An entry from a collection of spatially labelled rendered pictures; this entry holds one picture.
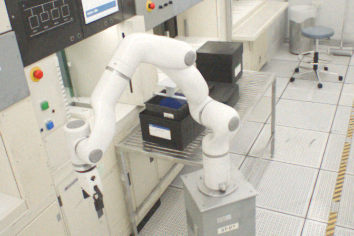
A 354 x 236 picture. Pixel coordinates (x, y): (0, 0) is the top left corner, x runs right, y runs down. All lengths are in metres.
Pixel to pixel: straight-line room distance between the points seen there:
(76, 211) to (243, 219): 0.85
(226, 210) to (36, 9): 1.19
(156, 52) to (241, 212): 0.88
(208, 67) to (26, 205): 1.59
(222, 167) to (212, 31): 2.09
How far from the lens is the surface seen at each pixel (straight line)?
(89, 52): 2.50
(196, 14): 3.68
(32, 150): 1.83
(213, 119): 1.61
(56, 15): 1.85
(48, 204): 1.99
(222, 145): 1.70
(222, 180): 1.80
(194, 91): 1.51
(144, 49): 1.32
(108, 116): 1.27
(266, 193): 3.06
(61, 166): 1.99
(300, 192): 3.09
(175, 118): 2.10
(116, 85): 1.29
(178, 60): 1.34
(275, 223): 2.82
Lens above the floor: 1.91
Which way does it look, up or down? 25 degrees down
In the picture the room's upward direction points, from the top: 5 degrees counter-clockwise
